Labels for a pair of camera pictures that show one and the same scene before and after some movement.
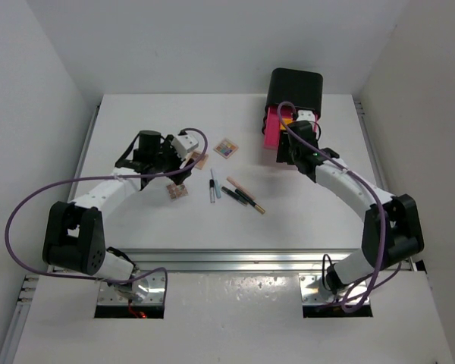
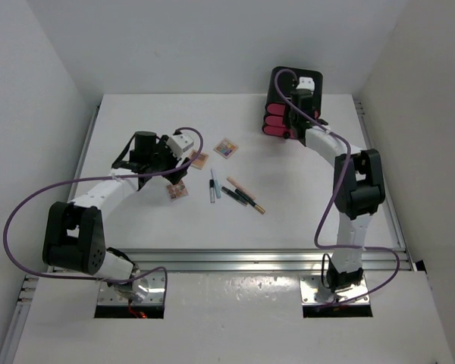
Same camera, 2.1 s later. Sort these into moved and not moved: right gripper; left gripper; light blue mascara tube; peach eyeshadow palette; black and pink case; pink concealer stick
Moved: right gripper; black and pink case
Not moved: pink concealer stick; peach eyeshadow palette; light blue mascara tube; left gripper
